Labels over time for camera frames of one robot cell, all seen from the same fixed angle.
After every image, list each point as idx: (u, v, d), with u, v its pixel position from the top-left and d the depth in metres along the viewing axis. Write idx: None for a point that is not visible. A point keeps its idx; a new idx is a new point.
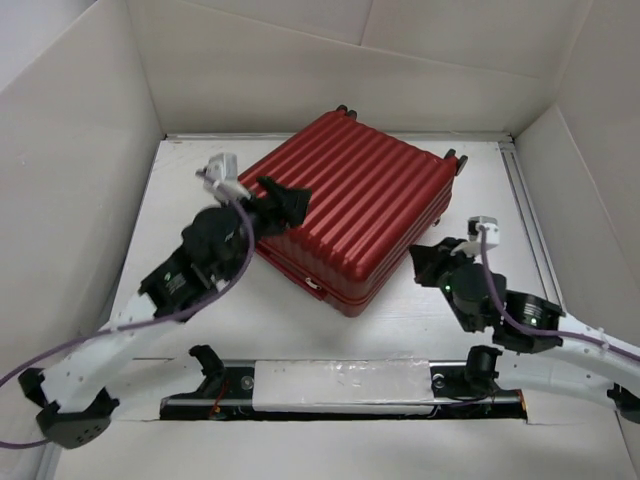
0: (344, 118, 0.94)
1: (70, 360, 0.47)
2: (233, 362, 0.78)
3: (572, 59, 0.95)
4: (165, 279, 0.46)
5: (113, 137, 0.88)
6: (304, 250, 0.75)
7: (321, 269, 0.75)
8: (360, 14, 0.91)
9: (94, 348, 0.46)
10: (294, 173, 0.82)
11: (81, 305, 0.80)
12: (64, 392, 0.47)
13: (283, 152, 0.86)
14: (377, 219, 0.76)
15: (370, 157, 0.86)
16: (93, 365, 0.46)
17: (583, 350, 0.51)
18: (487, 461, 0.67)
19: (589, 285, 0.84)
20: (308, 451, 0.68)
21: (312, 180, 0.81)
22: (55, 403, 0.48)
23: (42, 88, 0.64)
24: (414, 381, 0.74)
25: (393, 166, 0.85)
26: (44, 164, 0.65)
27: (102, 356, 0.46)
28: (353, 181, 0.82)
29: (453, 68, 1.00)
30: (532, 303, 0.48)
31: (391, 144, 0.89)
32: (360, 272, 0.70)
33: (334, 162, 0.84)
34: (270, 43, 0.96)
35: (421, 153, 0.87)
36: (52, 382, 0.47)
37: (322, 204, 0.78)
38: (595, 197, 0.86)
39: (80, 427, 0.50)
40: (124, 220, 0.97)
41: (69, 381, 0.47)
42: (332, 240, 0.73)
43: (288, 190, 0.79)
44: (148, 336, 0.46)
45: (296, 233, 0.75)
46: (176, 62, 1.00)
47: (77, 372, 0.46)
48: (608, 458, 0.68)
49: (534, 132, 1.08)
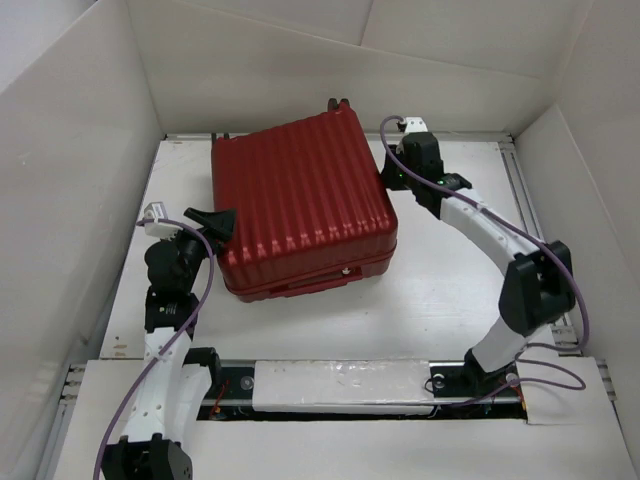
0: (248, 136, 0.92)
1: (137, 409, 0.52)
2: (233, 362, 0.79)
3: (572, 61, 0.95)
4: (161, 309, 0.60)
5: (113, 137, 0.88)
6: (333, 248, 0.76)
7: (362, 248, 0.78)
8: (360, 13, 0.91)
9: (148, 385, 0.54)
10: (262, 203, 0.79)
11: (81, 305, 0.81)
12: (158, 423, 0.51)
13: (225, 206, 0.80)
14: (354, 170, 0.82)
15: (294, 150, 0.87)
16: (161, 388, 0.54)
17: (461, 208, 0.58)
18: (487, 461, 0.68)
19: (590, 286, 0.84)
20: (309, 451, 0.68)
21: (283, 202, 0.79)
22: (158, 434, 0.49)
23: (43, 89, 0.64)
24: (413, 381, 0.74)
25: (318, 139, 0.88)
26: (45, 165, 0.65)
27: (161, 382, 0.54)
28: (307, 175, 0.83)
29: (453, 69, 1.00)
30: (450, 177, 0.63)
31: (295, 126, 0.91)
32: (389, 221, 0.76)
33: (276, 179, 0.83)
34: (271, 43, 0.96)
35: (323, 115, 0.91)
36: (138, 429, 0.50)
37: (313, 208, 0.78)
38: (595, 197, 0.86)
39: (180, 458, 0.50)
40: (125, 220, 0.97)
41: (155, 414, 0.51)
42: (352, 221, 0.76)
43: (271, 226, 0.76)
44: (180, 350, 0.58)
45: (322, 241, 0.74)
46: (176, 62, 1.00)
47: (153, 401, 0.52)
48: (609, 459, 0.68)
49: (534, 132, 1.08)
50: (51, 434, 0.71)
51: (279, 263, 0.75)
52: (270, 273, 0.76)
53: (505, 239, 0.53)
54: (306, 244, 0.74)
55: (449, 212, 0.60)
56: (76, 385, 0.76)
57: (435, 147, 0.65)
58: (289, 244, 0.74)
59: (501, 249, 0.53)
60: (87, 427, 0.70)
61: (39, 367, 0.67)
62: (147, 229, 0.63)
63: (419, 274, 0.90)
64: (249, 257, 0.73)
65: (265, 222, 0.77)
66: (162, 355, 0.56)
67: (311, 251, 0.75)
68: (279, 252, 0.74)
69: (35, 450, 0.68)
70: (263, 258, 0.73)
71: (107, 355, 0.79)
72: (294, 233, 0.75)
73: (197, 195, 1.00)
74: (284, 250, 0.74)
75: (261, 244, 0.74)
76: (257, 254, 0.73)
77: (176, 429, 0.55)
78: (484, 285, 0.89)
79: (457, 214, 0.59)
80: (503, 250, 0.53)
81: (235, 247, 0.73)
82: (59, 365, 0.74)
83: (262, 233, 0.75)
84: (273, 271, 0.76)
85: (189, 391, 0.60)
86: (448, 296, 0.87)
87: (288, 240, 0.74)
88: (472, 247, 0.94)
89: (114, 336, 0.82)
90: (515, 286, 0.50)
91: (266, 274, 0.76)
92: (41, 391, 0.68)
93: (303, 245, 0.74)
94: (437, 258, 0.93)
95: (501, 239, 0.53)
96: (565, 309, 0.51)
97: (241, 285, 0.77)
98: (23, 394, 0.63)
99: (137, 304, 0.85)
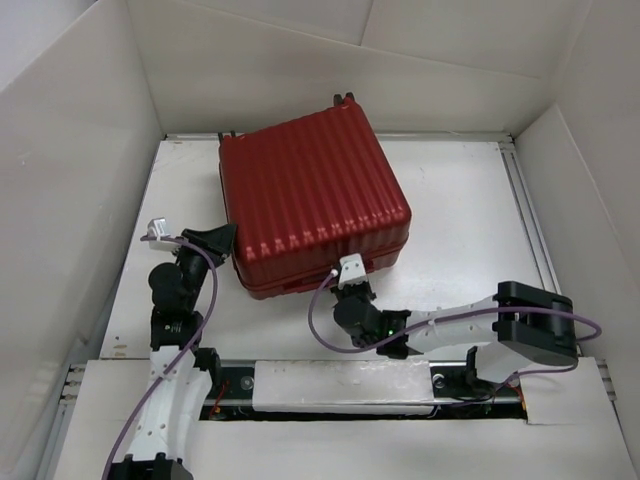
0: (255, 134, 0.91)
1: (141, 427, 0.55)
2: (233, 362, 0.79)
3: (572, 60, 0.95)
4: (167, 330, 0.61)
5: (113, 136, 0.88)
6: (349, 241, 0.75)
7: (377, 240, 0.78)
8: (360, 14, 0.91)
9: (153, 403, 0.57)
10: (276, 198, 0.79)
11: (81, 305, 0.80)
12: (161, 443, 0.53)
13: (238, 203, 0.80)
14: (365, 163, 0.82)
15: (303, 145, 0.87)
16: (165, 408, 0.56)
17: (423, 333, 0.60)
18: (486, 461, 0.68)
19: (590, 287, 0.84)
20: (309, 450, 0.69)
21: (297, 197, 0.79)
22: (161, 453, 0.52)
23: (41, 89, 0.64)
24: (414, 381, 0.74)
25: (327, 134, 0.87)
26: (44, 166, 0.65)
27: (166, 400, 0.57)
28: (318, 169, 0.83)
29: (453, 69, 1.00)
30: (396, 318, 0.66)
31: (302, 121, 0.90)
32: (403, 211, 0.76)
33: (289, 174, 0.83)
34: (269, 44, 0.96)
35: (331, 110, 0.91)
36: (141, 448, 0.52)
37: (327, 202, 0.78)
38: (595, 197, 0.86)
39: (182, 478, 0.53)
40: (125, 220, 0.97)
41: (159, 433, 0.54)
42: (367, 212, 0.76)
43: (287, 221, 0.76)
44: (185, 367, 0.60)
45: (339, 233, 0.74)
46: (175, 62, 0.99)
47: (156, 421, 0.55)
48: (608, 459, 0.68)
49: (534, 131, 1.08)
50: (51, 433, 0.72)
51: (296, 258, 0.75)
52: (288, 269, 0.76)
53: (473, 324, 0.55)
54: (324, 237, 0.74)
55: (418, 342, 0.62)
56: (76, 385, 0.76)
57: (372, 311, 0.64)
58: (307, 238, 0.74)
59: (481, 332, 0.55)
60: (88, 427, 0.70)
61: (39, 368, 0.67)
62: (151, 245, 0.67)
63: (419, 275, 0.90)
64: (268, 253, 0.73)
65: (280, 217, 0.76)
66: (166, 374, 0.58)
67: (329, 244, 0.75)
68: (296, 246, 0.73)
69: (34, 450, 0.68)
70: (281, 253, 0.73)
71: (107, 355, 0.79)
72: (311, 226, 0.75)
73: (197, 195, 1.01)
74: (302, 244, 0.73)
75: (279, 239, 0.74)
76: (275, 249, 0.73)
77: (180, 444, 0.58)
78: (483, 285, 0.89)
79: (420, 342, 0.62)
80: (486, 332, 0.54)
81: (253, 244, 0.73)
82: (59, 365, 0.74)
83: (279, 229, 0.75)
84: (291, 266, 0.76)
85: (193, 399, 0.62)
86: (448, 296, 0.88)
87: (305, 234, 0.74)
88: (472, 247, 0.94)
89: (114, 336, 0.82)
90: (527, 346, 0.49)
91: (283, 271, 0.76)
92: (41, 391, 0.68)
93: (321, 240, 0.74)
94: (436, 258, 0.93)
95: (472, 327, 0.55)
96: (560, 321, 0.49)
97: (257, 284, 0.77)
98: (23, 394, 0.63)
99: (136, 305, 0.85)
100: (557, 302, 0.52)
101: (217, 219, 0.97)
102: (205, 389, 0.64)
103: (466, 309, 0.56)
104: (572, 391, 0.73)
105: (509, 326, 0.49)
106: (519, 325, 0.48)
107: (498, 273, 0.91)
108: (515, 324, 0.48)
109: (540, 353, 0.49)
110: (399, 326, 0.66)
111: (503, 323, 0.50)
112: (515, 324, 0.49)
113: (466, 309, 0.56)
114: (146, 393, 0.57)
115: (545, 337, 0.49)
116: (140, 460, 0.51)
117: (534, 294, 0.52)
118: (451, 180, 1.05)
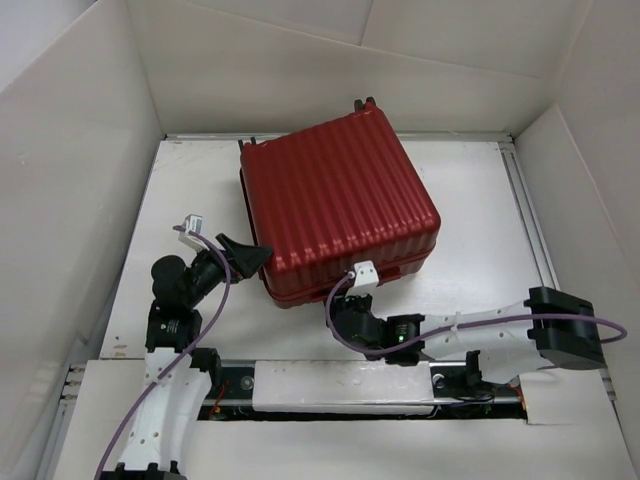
0: (277, 140, 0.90)
1: (134, 434, 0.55)
2: (232, 362, 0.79)
3: (572, 61, 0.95)
4: (164, 328, 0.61)
5: (113, 136, 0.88)
6: (379, 249, 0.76)
7: (407, 247, 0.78)
8: (360, 14, 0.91)
9: (146, 409, 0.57)
10: (304, 205, 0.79)
11: (81, 306, 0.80)
12: (154, 451, 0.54)
13: (265, 210, 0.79)
14: (392, 171, 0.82)
15: (328, 151, 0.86)
16: (158, 415, 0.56)
17: (443, 339, 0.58)
18: (485, 461, 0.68)
19: (590, 287, 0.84)
20: (308, 449, 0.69)
21: (325, 205, 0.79)
22: (153, 463, 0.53)
23: (41, 89, 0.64)
24: (413, 381, 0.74)
25: (351, 140, 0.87)
26: (44, 166, 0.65)
27: (159, 407, 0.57)
28: (345, 176, 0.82)
29: (453, 68, 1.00)
30: (407, 324, 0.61)
31: (325, 127, 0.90)
32: (433, 219, 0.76)
33: (315, 180, 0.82)
34: (269, 43, 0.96)
35: (353, 116, 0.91)
36: (133, 456, 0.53)
37: (356, 209, 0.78)
38: (596, 197, 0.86)
39: None
40: (125, 220, 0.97)
41: (152, 442, 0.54)
42: (398, 220, 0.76)
43: (316, 229, 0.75)
44: (179, 372, 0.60)
45: (369, 241, 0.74)
46: (175, 62, 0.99)
47: (150, 429, 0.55)
48: (608, 459, 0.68)
49: (535, 131, 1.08)
50: (50, 434, 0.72)
51: (326, 266, 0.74)
52: (317, 277, 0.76)
53: (504, 332, 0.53)
54: (354, 245, 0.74)
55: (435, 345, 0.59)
56: (76, 385, 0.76)
57: (368, 322, 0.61)
58: (338, 245, 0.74)
59: (509, 341, 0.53)
60: (88, 426, 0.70)
61: (38, 368, 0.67)
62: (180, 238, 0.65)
63: (419, 275, 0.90)
64: (298, 261, 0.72)
65: (309, 225, 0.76)
66: (161, 379, 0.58)
67: (358, 253, 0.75)
68: (326, 254, 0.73)
69: (34, 450, 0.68)
70: (312, 261, 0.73)
71: (106, 355, 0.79)
72: (341, 234, 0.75)
73: (197, 195, 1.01)
74: (333, 252, 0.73)
75: (309, 247, 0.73)
76: (305, 257, 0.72)
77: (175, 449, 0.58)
78: (483, 286, 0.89)
79: (436, 349, 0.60)
80: (518, 340, 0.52)
81: (283, 252, 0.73)
82: (59, 365, 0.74)
83: (309, 237, 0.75)
84: (320, 274, 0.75)
85: (189, 401, 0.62)
86: (449, 296, 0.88)
87: (336, 242, 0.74)
88: (472, 247, 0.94)
89: (114, 336, 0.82)
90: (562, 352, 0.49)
91: (313, 278, 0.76)
92: (41, 391, 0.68)
93: (351, 248, 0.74)
94: (438, 258, 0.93)
95: (501, 335, 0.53)
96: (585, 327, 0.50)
97: (283, 291, 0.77)
98: (23, 394, 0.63)
99: (136, 305, 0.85)
100: (582, 308, 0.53)
101: (217, 219, 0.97)
102: (205, 389, 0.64)
103: (494, 316, 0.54)
104: (572, 391, 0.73)
105: (547, 334, 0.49)
106: (556, 332, 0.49)
107: (499, 273, 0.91)
108: (553, 333, 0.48)
109: (570, 359, 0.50)
110: (409, 331, 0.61)
111: (539, 332, 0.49)
112: (553, 332, 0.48)
113: (494, 316, 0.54)
114: (140, 399, 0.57)
115: (578, 344, 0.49)
116: (132, 470, 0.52)
117: (564, 299, 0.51)
118: (452, 180, 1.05)
